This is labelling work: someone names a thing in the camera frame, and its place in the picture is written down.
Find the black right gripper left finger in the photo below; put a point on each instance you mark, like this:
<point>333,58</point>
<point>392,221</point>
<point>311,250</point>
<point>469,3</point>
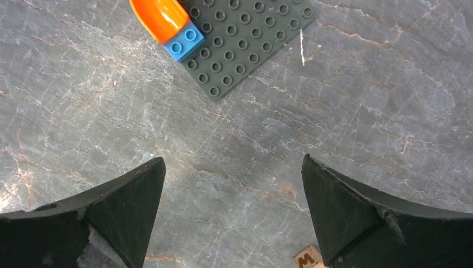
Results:
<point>120,212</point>

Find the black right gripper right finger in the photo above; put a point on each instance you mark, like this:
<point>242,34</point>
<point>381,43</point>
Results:
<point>357,225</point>

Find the small wooden letter block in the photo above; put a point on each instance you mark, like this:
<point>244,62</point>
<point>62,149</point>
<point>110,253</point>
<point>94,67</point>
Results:
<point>308,258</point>

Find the blue toy brick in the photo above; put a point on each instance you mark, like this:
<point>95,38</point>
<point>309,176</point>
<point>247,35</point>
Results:
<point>185,42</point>

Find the orange curved brick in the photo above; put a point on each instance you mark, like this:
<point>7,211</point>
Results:
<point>163,19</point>

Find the grey studded baseplate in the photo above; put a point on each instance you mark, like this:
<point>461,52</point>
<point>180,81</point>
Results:
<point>239,36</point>

